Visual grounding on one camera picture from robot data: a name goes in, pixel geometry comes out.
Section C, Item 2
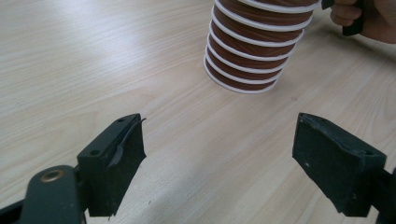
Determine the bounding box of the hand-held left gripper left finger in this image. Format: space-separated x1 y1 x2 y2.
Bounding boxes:
77 113 148 218

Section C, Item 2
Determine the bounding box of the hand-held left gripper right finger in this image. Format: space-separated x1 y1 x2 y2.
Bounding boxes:
291 112 388 218

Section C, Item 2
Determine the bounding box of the stack of brown paper cups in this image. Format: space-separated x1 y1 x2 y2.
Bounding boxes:
203 0 322 95

